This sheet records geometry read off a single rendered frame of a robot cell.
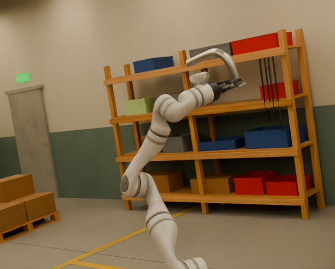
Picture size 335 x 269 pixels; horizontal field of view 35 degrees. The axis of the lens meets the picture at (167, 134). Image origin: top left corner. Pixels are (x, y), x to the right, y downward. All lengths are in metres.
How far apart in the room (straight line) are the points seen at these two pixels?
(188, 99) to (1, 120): 9.92
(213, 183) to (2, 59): 5.69
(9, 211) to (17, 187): 0.71
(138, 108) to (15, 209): 2.25
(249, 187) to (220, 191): 0.49
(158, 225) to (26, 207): 6.36
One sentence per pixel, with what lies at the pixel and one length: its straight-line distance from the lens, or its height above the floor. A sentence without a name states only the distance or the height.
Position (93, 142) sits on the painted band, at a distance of 9.41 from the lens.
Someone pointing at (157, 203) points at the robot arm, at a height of 1.36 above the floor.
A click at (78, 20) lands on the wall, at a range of 9.38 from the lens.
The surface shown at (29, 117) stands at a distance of 10.64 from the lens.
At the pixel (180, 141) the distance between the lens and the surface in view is 7.29.
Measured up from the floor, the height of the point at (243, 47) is 2.08.
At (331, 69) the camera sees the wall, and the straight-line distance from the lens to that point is 6.70.
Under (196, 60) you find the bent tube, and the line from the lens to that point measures 2.09.
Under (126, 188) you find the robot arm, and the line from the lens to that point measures 1.88.
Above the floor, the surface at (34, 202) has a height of 0.38.
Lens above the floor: 1.73
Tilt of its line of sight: 5 degrees down
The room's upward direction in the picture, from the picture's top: 9 degrees counter-clockwise
